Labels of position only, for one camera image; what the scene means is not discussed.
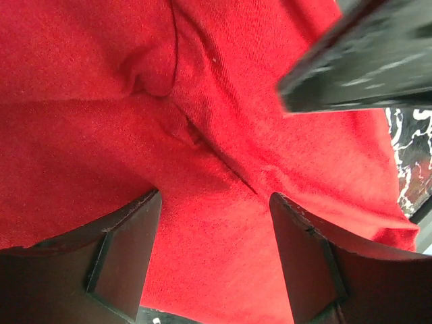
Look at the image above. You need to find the red t shirt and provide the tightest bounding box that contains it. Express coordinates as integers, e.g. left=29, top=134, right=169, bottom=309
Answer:
left=1, top=1, right=419, bottom=323

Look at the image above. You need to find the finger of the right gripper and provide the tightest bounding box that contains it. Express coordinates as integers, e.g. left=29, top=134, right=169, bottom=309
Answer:
left=277, top=1, right=431, bottom=113

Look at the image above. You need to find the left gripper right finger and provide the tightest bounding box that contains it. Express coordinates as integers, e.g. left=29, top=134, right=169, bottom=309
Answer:
left=269, top=192, right=431, bottom=323

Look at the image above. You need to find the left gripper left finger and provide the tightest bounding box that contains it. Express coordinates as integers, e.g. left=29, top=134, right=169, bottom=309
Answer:
left=1, top=190, right=161, bottom=323

